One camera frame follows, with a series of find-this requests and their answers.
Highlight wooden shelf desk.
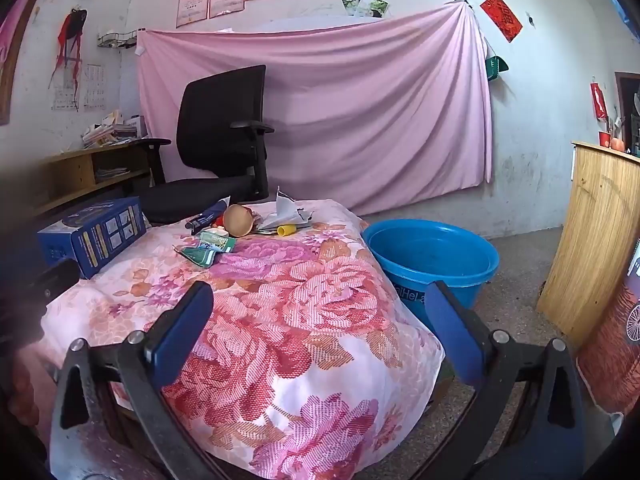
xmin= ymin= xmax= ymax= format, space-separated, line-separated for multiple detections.
xmin=30 ymin=137 xmax=166 ymax=218

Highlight pink curtain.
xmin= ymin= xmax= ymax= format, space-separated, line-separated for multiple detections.
xmin=0 ymin=0 xmax=56 ymax=126

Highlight black office chair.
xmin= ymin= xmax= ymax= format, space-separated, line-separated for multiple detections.
xmin=135 ymin=65 xmax=275 ymax=226

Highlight stack of books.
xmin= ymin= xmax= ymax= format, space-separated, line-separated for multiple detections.
xmin=81 ymin=109 xmax=147 ymax=148

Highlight stack of shelf papers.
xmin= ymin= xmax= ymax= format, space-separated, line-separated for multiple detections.
xmin=95 ymin=166 xmax=132 ymax=183

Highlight dark blue tube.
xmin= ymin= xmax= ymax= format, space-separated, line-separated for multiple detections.
xmin=184 ymin=197 xmax=232 ymax=234

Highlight torn white paper wrapper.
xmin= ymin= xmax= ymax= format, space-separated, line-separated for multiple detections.
xmin=260 ymin=186 xmax=313 ymax=233

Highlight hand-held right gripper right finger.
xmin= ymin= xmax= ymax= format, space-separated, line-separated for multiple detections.
xmin=424 ymin=280 xmax=586 ymax=480

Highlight white wall calendar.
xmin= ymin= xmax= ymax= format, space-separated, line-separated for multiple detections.
xmin=52 ymin=64 xmax=105 ymax=112

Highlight white green label packet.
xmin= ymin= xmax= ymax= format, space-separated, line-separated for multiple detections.
xmin=197 ymin=228 xmax=237 ymax=253

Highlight dark wooden frame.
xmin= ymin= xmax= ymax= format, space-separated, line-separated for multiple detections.
xmin=614 ymin=72 xmax=640 ymax=156

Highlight blue plastic basin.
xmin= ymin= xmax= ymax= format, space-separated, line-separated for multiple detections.
xmin=361 ymin=219 xmax=501 ymax=328

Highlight blue dotted curtain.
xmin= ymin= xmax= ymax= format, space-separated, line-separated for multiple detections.
xmin=607 ymin=0 xmax=640 ymax=41

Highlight wooden cabinet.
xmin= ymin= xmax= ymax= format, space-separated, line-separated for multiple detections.
xmin=537 ymin=140 xmax=640 ymax=348

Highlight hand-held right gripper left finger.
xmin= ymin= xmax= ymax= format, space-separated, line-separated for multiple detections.
xmin=49 ymin=281 xmax=216 ymax=480

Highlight red hanging ornament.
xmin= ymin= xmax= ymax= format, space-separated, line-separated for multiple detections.
xmin=590 ymin=80 xmax=608 ymax=121

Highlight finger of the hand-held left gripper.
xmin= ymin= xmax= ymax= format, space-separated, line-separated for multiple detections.
xmin=27 ymin=258 xmax=82 ymax=306

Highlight red paper wall decoration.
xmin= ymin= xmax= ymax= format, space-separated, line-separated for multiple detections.
xmin=480 ymin=0 xmax=524 ymax=43

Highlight wire wall rack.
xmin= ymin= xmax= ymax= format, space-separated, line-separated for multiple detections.
xmin=96 ymin=30 xmax=138 ymax=51

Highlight red tasselled wall hanging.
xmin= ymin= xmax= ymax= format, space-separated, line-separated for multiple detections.
xmin=48 ymin=6 xmax=88 ymax=90

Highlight green foil wrapper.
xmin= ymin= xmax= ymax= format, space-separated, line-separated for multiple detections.
xmin=173 ymin=244 xmax=221 ymax=267

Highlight blue cardboard box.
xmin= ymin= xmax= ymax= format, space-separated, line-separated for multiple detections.
xmin=37 ymin=196 xmax=147 ymax=281

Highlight pink hanging cloth sheet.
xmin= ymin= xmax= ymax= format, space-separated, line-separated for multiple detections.
xmin=136 ymin=1 xmax=493 ymax=217

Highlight green hanging cap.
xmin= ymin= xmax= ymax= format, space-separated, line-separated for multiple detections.
xmin=484 ymin=55 xmax=509 ymax=81

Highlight pink floral blanket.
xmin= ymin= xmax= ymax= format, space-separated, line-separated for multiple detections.
xmin=37 ymin=199 xmax=446 ymax=480

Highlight red paper cup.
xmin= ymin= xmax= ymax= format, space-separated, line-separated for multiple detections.
xmin=222 ymin=204 xmax=258 ymax=239

